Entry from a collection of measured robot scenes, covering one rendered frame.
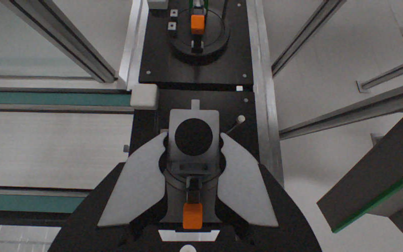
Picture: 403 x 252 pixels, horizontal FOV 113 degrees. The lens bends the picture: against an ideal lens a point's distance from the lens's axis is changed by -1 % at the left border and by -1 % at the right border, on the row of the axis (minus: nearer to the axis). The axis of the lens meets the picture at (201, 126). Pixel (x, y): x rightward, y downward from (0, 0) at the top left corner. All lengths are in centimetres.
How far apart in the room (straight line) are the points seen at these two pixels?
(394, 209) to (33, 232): 59
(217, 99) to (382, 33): 72
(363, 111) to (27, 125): 60
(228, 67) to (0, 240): 52
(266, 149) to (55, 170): 44
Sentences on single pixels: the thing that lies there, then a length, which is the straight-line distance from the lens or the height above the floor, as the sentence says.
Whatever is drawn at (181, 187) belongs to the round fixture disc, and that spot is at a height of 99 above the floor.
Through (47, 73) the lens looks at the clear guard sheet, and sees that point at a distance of 44.
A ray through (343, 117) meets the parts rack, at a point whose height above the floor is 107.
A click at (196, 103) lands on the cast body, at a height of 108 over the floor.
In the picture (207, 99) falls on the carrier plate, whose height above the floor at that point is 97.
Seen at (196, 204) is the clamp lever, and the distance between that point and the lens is 18.
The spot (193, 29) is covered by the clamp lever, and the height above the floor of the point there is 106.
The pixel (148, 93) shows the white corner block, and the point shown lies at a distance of 28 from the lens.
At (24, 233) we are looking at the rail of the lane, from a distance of 42.
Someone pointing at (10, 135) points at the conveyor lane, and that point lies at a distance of 53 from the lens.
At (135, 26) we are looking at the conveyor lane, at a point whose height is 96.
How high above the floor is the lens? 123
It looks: 76 degrees down
